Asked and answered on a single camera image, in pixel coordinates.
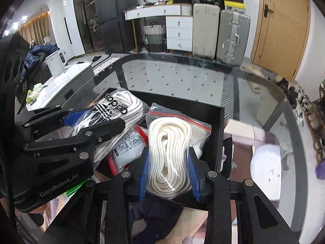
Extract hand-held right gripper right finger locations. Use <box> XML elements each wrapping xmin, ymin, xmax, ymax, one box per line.
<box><xmin>188</xmin><ymin>147</ymin><xmax>292</xmax><ymax>244</ymax></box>

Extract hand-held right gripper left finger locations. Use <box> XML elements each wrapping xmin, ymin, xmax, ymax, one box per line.
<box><xmin>38</xmin><ymin>146</ymin><xmax>153</xmax><ymax>244</ymax></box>

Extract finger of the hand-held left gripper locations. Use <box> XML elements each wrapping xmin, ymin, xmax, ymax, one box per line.
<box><xmin>14</xmin><ymin>105</ymin><xmax>85</xmax><ymax>143</ymax></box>
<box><xmin>23</xmin><ymin>117</ymin><xmax>126</xmax><ymax>163</ymax></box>

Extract bag of cream rope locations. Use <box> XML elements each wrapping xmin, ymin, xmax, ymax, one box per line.
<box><xmin>145</xmin><ymin>102</ymin><xmax>212</xmax><ymax>200</ymax></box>

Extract bag of white laces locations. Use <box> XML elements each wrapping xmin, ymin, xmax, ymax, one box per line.
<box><xmin>70</xmin><ymin>88</ymin><xmax>150</xmax><ymax>163</ymax></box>

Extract black storage box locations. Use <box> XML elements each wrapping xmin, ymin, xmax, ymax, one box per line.
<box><xmin>95</xmin><ymin>88</ymin><xmax>225</xmax><ymax>210</ymax></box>

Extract green white packet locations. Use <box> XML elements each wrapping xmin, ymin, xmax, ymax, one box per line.
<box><xmin>62</xmin><ymin>180</ymin><xmax>88</xmax><ymax>200</ymax></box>

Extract white packet red edges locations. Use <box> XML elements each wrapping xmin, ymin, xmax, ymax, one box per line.
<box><xmin>107</xmin><ymin>126</ymin><xmax>149</xmax><ymax>176</ymax></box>

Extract grey cabinet white top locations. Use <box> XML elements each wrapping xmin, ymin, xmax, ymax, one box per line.
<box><xmin>15</xmin><ymin>62</ymin><xmax>97</xmax><ymax>112</ymax></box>

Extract printed mat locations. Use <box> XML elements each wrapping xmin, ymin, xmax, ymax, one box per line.
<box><xmin>100</xmin><ymin>130</ymin><xmax>282</xmax><ymax>244</ymax></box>

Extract light green item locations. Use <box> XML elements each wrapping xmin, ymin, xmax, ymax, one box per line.
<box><xmin>25</xmin><ymin>84</ymin><xmax>45</xmax><ymax>105</ymax></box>

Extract white appliance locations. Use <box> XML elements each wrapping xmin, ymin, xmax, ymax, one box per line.
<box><xmin>45</xmin><ymin>49</ymin><xmax>67</xmax><ymax>78</ymax></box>

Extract black white striped rug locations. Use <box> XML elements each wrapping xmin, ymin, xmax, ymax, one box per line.
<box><xmin>91</xmin><ymin>52</ymin><xmax>130</xmax><ymax>72</ymax></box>

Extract blue puffer jacket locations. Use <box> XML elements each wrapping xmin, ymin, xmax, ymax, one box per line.
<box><xmin>22</xmin><ymin>44</ymin><xmax>61</xmax><ymax>82</ymax></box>

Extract beige curtain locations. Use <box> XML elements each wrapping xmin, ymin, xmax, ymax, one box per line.
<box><xmin>20</xmin><ymin>20</ymin><xmax>50</xmax><ymax>46</ymax></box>

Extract dark glass cabinet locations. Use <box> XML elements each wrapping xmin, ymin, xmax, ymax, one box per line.
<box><xmin>72</xmin><ymin>0</ymin><xmax>102</xmax><ymax>54</ymax></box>

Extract woven laundry basket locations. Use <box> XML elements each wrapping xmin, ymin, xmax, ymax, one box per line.
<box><xmin>143</xmin><ymin>22</ymin><xmax>164</xmax><ymax>52</ymax></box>

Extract black fridge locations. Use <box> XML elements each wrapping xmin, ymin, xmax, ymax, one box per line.
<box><xmin>93</xmin><ymin>0</ymin><xmax>139</xmax><ymax>54</ymax></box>

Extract white desk with drawers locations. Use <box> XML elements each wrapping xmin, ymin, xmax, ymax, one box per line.
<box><xmin>123</xmin><ymin>3</ymin><xmax>195</xmax><ymax>52</ymax></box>

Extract beige slipper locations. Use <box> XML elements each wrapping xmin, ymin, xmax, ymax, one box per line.
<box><xmin>242</xmin><ymin>65</ymin><xmax>264</xmax><ymax>76</ymax></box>

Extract pile of dark shoes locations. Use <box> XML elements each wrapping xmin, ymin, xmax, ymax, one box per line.
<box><xmin>275</xmin><ymin>76</ymin><xmax>313</xmax><ymax>122</ymax></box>

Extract beige suitcase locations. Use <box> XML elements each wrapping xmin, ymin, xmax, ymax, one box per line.
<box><xmin>192</xmin><ymin>3</ymin><xmax>221</xmax><ymax>60</ymax></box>

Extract silver suitcase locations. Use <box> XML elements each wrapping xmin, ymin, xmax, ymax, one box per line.
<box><xmin>216</xmin><ymin>9</ymin><xmax>251</xmax><ymax>66</ymax></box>

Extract wooden door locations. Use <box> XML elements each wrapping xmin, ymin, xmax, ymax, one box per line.
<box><xmin>250</xmin><ymin>0</ymin><xmax>311</xmax><ymax>82</ymax></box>

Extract yellow white shoe box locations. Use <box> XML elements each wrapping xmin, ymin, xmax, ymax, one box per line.
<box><xmin>225</xmin><ymin>0</ymin><xmax>247</xmax><ymax>11</ymax></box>

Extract dark door handle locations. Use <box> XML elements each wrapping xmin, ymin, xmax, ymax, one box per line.
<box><xmin>263</xmin><ymin>4</ymin><xmax>275</xmax><ymax>18</ymax></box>

